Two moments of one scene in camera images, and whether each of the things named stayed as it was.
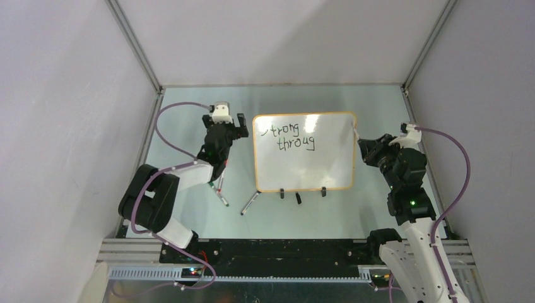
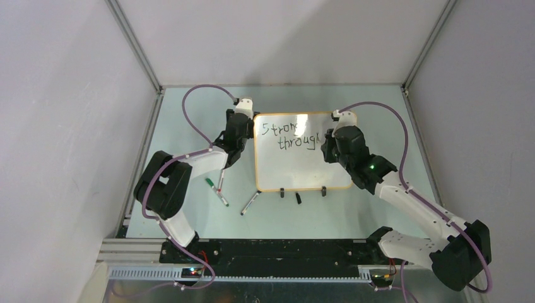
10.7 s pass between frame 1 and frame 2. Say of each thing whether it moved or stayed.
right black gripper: moved
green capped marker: stayed
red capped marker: stayed
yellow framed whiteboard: stayed
